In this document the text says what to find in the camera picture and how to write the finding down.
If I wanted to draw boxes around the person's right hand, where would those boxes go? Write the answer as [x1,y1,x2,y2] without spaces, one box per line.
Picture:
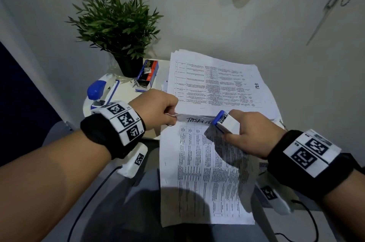
[222,110,287,160]

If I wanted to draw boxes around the person's left hand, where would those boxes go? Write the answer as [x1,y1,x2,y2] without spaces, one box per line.
[128,88,179,131]

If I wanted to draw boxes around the blue white stapler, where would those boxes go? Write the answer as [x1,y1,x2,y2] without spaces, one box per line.
[87,75,121,111]
[211,110,241,135]

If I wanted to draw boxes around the blue staples box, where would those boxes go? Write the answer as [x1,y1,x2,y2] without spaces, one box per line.
[136,59,159,91]

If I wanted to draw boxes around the stack of printed papers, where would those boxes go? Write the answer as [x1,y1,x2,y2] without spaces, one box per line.
[162,49,283,123]

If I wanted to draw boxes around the printed paper bundle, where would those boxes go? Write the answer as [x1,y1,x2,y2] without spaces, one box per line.
[159,113,258,228]

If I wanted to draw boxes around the person's left forearm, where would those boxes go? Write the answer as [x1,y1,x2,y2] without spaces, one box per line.
[0,130,112,242]

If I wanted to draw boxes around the person's grey trousers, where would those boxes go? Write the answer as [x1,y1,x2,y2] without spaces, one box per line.
[83,164,268,242]

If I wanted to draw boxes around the green potted plant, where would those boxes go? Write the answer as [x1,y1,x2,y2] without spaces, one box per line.
[66,0,164,78]

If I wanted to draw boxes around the grey round stool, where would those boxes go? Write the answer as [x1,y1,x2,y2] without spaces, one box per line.
[43,120,75,146]

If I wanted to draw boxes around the black right wrist strap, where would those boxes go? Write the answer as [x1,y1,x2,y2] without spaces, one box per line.
[267,129,363,201]

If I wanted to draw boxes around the black wrist strap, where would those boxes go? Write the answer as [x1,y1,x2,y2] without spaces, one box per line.
[80,101,147,160]
[267,129,363,201]

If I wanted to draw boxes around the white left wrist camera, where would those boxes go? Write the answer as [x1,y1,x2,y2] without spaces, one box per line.
[117,142,149,179]

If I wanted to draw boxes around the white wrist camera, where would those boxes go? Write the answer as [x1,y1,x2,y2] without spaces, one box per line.
[255,170,292,216]
[117,142,149,179]

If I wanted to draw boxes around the black left wrist strap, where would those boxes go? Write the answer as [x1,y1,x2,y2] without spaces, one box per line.
[80,101,147,160]

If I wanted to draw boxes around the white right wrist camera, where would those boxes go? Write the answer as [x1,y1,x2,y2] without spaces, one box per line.
[255,170,292,216]

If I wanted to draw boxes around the black right camera cable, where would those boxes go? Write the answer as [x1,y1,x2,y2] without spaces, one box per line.
[273,199,320,242]

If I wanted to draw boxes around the black camera cable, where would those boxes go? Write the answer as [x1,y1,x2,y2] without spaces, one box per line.
[273,199,320,242]
[67,166,124,242]

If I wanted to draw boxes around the black left camera cable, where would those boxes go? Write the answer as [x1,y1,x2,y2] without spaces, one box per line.
[67,166,124,242]

